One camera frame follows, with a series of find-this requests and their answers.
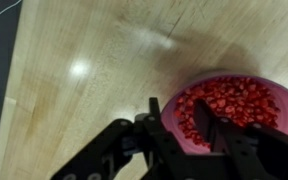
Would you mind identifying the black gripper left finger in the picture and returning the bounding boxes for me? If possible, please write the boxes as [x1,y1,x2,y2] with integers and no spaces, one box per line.
[50,97,185,180]

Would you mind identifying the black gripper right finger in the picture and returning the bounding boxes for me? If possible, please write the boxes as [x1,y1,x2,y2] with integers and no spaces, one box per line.
[193,99,288,180]

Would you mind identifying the red candy pieces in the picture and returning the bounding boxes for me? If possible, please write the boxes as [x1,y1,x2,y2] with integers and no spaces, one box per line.
[174,76,282,148]

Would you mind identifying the thin white floor cable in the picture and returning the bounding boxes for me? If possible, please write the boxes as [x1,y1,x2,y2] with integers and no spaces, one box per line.
[0,0,22,26]

